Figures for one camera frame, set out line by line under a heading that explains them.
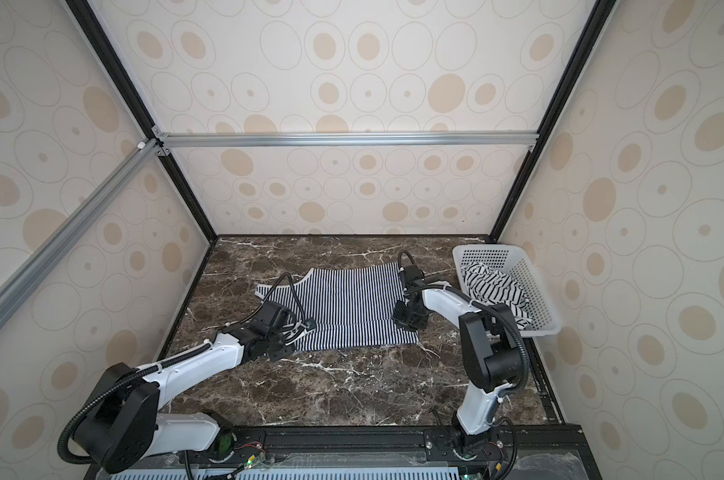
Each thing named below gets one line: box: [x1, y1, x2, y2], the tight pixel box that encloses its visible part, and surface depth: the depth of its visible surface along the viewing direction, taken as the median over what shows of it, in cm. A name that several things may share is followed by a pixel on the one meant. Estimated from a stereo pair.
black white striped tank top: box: [460, 262, 533, 330], surface depth 104 cm
